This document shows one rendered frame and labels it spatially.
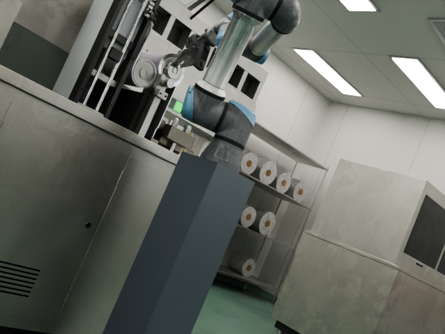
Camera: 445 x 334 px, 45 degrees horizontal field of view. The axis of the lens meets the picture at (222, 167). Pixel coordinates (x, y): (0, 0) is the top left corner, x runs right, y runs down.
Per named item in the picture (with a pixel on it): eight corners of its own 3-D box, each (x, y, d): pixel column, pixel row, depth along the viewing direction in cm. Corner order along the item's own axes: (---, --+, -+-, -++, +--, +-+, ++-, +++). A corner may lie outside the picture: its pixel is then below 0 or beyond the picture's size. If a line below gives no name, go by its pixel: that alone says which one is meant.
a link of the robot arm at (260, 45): (319, -2, 178) (267, 48, 225) (290, -17, 176) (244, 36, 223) (308, 28, 176) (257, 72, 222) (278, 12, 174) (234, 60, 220)
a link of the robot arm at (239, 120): (248, 147, 187) (263, 112, 188) (214, 131, 185) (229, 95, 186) (240, 148, 199) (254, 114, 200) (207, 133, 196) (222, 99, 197)
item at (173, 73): (166, 77, 237) (169, 60, 236) (163, 77, 239) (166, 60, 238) (180, 80, 242) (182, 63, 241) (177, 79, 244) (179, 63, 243)
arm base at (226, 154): (246, 178, 191) (257, 152, 191) (218, 163, 180) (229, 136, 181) (218, 169, 202) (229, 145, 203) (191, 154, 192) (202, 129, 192)
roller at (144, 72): (128, 79, 227) (140, 54, 228) (98, 73, 246) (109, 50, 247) (149, 91, 236) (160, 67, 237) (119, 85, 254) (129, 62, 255)
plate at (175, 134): (167, 137, 243) (172, 124, 243) (120, 122, 272) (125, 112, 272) (191, 150, 254) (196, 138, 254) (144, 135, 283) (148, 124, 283)
